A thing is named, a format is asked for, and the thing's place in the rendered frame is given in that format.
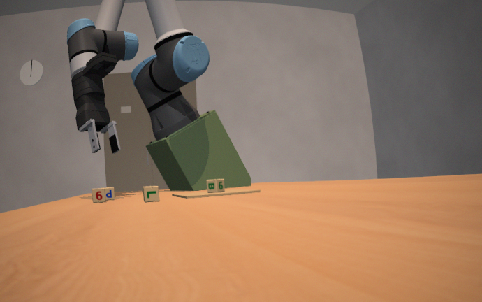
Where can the beige letter block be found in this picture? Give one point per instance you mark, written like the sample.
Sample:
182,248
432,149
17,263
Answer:
98,195
151,194
109,193
214,186

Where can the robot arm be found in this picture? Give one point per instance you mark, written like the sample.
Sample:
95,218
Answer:
182,58

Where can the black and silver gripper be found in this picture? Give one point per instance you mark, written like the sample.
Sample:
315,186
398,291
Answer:
88,93

